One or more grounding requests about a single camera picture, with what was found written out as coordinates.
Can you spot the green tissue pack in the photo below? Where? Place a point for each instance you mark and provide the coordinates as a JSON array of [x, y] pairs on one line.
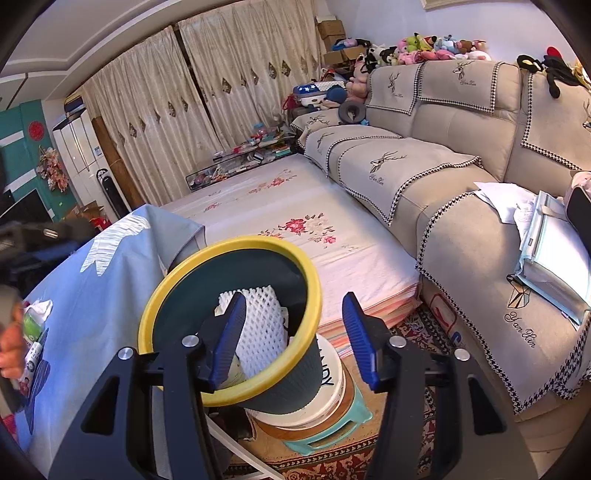
[[34, 319]]

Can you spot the beige sofa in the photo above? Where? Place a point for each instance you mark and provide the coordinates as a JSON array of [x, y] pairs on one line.
[[435, 132]]

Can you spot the black tower fan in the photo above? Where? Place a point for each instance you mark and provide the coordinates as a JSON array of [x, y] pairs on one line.
[[111, 193]]

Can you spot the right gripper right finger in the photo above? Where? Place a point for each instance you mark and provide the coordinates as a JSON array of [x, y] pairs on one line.
[[475, 438]]

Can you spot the white bucket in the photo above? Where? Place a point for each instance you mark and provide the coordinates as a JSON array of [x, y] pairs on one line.
[[329, 405]]

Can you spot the papers on sofa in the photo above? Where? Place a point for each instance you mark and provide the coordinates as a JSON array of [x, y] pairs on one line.
[[552, 261]]

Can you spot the beige curtains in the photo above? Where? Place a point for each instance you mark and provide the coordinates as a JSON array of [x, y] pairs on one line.
[[188, 92]]

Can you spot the floral mattress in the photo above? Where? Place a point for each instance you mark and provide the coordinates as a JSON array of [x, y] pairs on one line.
[[293, 200]]

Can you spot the pile of plush toys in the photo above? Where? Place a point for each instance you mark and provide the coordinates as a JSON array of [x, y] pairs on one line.
[[414, 49]]

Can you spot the white foam net sleeve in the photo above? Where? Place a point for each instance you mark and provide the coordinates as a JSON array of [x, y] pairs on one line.
[[264, 335]]

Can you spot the person hand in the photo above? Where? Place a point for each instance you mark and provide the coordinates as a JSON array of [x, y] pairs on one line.
[[13, 346]]

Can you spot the white cabinet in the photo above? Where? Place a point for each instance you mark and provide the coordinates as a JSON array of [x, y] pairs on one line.
[[82, 156]]

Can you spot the yellow rim trash bin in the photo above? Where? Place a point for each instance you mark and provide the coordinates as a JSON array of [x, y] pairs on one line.
[[189, 294]]

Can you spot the teal plastic stool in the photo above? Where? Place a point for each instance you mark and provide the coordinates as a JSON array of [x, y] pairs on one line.
[[356, 415]]

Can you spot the low shelf with clutter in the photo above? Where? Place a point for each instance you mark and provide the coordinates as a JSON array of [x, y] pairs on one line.
[[244, 158]]

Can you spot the blue tablecloth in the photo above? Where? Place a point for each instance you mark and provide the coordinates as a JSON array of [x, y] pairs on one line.
[[98, 295]]

